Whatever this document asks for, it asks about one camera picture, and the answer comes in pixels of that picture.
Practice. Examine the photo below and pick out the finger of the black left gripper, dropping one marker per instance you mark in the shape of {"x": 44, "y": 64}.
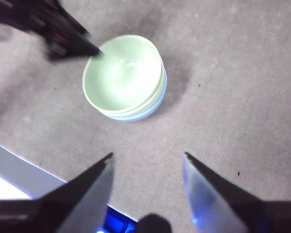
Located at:
{"x": 68, "y": 19}
{"x": 77, "y": 48}

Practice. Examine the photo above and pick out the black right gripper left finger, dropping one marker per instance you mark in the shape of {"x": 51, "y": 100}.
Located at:
{"x": 63, "y": 213}

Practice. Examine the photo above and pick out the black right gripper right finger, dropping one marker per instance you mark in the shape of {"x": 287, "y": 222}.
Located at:
{"x": 232, "y": 208}

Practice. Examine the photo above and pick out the pale green ribbed bowl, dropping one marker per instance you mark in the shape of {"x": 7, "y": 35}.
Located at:
{"x": 160, "y": 88}
{"x": 121, "y": 72}

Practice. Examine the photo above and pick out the blue ribbed bowl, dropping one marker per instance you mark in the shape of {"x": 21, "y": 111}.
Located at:
{"x": 150, "y": 113}

